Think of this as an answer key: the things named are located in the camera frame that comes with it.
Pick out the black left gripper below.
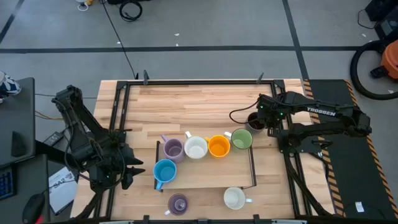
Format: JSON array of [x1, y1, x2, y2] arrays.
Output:
[[91, 145, 147, 191]]

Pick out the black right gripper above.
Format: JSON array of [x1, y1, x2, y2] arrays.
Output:
[[256, 93, 285, 138]]

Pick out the dark glazed mug brown inside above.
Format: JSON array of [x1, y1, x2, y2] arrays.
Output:
[[246, 111, 267, 134]]

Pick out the blue mug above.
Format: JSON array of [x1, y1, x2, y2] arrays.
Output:
[[152, 158, 178, 191]]

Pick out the pale green mug white handle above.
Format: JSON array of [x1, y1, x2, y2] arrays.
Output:
[[223, 128, 254, 151]]

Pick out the lilac mug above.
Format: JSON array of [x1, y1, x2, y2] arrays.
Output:
[[160, 134, 187, 164]]

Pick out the purple ribbed mug white handle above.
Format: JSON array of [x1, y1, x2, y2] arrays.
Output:
[[164, 193, 189, 217]]

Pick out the yellow mug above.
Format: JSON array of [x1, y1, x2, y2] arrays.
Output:
[[205, 134, 231, 159]]

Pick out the cream white mug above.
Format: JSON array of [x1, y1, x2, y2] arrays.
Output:
[[223, 186, 253, 211]]

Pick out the wooden riser shelf black legs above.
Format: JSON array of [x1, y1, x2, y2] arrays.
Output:
[[154, 140, 258, 192]]

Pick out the white printed booklet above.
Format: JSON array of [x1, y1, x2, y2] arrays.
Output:
[[48, 167, 78, 216]]

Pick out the black power adapter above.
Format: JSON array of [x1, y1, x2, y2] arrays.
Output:
[[43, 132, 65, 147]]

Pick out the orange shop vacuum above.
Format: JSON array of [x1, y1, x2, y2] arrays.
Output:
[[349, 39, 398, 101]]

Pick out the black hazard-striped floor mat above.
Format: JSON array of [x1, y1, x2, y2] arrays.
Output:
[[303, 79, 398, 222]]

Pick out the dark grey desk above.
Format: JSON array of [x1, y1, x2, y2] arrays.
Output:
[[0, 154, 50, 224]]

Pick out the black computer mouse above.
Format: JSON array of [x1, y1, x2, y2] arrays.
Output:
[[21, 192, 47, 224]]

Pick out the black wedge-shaped desk object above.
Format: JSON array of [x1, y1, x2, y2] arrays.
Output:
[[11, 130, 27, 158]]

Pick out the orange vacuum cleaner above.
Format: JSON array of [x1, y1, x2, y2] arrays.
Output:
[[369, 39, 398, 80]]

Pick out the colourful key pad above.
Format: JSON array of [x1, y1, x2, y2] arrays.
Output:
[[0, 164, 17, 200]]

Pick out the black equipment case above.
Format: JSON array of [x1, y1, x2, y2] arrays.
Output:
[[365, 0, 398, 40]]

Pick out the person's shoe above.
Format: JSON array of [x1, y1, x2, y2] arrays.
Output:
[[0, 70, 22, 100]]

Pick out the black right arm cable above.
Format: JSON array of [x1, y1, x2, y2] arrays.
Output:
[[229, 104, 261, 125]]

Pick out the black metal table frame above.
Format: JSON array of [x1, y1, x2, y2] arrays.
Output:
[[74, 79, 335, 224]]

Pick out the long black floor cable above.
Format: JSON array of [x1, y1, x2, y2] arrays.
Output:
[[99, 0, 139, 79]]

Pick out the coiled black cable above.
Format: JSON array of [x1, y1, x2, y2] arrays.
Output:
[[119, 0, 144, 22]]

